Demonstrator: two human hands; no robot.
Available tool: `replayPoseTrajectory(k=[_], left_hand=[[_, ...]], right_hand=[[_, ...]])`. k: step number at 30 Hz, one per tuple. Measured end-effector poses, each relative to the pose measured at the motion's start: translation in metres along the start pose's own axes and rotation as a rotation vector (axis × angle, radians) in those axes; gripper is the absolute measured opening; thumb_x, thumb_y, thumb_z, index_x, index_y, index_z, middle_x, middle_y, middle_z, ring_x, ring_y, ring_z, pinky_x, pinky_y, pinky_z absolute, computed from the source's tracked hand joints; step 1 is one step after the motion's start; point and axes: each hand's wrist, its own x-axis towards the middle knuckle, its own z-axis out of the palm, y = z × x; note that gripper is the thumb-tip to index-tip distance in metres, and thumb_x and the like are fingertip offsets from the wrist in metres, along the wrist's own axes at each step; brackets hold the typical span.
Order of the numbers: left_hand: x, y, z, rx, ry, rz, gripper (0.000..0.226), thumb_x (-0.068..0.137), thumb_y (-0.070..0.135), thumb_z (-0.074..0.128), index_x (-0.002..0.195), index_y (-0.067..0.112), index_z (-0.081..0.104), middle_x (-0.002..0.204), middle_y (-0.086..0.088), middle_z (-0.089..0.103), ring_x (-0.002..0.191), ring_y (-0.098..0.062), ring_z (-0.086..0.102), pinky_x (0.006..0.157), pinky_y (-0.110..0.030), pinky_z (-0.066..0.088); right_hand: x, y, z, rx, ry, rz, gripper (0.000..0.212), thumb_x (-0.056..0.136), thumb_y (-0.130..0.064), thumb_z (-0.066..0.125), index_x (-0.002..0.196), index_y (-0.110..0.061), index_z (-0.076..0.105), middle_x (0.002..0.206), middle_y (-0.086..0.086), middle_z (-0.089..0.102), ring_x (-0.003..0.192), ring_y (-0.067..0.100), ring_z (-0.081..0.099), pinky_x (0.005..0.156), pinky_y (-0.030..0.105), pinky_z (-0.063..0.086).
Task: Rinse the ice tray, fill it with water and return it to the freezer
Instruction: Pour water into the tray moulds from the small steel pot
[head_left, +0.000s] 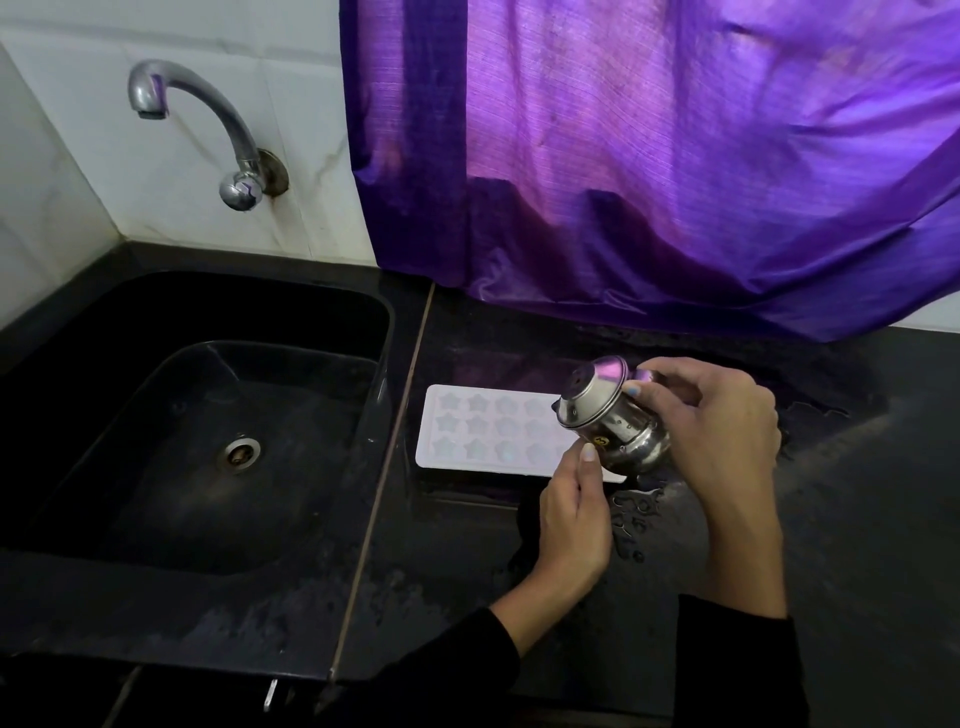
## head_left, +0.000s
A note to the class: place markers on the person's right hand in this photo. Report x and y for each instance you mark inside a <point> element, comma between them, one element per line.
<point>731,442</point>

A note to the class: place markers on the person's left hand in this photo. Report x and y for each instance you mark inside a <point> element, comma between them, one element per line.
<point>574,532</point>

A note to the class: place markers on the person's left thumb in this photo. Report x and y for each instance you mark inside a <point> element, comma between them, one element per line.
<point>592,469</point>

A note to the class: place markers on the person's right thumb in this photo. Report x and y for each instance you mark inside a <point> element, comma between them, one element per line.
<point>651,396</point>

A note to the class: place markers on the small steel pot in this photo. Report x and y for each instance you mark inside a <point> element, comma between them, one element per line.
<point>611,424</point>

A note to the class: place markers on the person's right forearm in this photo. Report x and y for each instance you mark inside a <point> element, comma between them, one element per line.
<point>746,622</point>

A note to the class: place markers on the person's left forearm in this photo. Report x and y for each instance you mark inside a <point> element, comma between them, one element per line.
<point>465,660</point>

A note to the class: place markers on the white star ice tray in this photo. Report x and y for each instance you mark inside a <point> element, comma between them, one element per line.
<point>465,435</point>

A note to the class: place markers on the purple curtain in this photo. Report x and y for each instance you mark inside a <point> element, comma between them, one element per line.
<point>637,165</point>

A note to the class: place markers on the metal sink drain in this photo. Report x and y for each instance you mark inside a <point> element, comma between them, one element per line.
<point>240,454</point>

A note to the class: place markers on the black stone sink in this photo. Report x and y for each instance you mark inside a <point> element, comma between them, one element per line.
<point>150,420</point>

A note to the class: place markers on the chrome wall faucet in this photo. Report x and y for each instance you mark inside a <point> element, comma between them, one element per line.
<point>225,112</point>

